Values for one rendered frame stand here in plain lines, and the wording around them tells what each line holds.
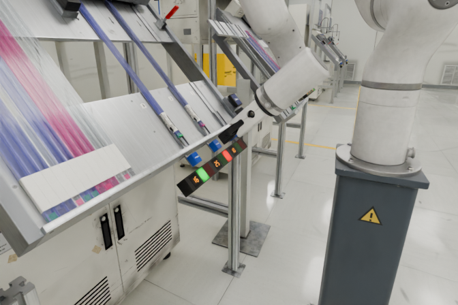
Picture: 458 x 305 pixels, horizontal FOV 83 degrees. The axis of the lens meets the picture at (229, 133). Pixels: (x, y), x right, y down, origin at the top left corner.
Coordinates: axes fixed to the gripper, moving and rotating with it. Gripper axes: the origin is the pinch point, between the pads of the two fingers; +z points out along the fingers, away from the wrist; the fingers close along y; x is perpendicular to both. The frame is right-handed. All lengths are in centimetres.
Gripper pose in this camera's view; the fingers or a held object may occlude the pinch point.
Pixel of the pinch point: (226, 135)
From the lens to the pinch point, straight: 73.8
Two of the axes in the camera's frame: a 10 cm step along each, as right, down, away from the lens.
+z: -6.6, 5.4, 5.2
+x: -6.1, -7.9, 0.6
